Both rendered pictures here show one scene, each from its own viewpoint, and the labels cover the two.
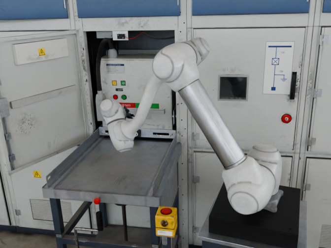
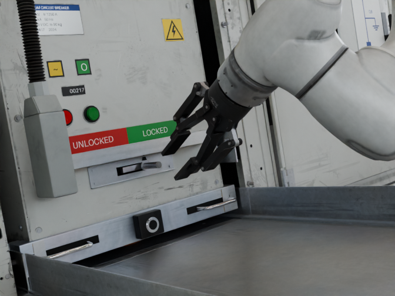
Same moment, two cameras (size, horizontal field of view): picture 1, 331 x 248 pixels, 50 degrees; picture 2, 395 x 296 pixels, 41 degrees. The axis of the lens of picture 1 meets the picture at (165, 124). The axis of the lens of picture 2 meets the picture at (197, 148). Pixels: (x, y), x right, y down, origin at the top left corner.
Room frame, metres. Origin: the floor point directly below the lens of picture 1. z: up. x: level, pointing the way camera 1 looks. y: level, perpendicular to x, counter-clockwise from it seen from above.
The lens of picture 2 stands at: (1.43, 0.98, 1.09)
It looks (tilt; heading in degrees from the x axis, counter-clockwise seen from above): 3 degrees down; 308
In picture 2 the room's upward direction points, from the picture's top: 9 degrees counter-clockwise
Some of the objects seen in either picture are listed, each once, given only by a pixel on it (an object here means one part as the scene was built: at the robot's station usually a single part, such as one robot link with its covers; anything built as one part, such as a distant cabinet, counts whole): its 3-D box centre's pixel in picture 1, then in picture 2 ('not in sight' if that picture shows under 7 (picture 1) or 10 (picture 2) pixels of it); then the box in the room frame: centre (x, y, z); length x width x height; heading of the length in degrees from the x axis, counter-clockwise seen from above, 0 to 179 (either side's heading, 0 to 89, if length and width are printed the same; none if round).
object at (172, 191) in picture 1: (124, 219); not in sight; (1.86, 0.27, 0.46); 0.64 x 0.58 x 0.66; 168
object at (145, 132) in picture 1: (137, 131); (139, 223); (2.25, 0.19, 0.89); 0.54 x 0.05 x 0.06; 78
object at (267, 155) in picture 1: (262, 167); not in sight; (1.44, -0.44, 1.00); 0.18 x 0.16 x 0.22; 151
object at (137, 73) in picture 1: (134, 96); (123, 105); (2.24, 0.20, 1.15); 0.48 x 0.01 x 0.48; 78
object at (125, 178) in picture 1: (120, 167); (288, 281); (1.86, 0.27, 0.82); 0.68 x 0.62 x 0.06; 168
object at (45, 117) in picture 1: (43, 97); not in sight; (2.03, 0.73, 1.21); 0.63 x 0.07 x 0.74; 145
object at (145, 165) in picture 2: not in sight; (150, 161); (2.21, 0.17, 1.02); 0.06 x 0.02 x 0.04; 168
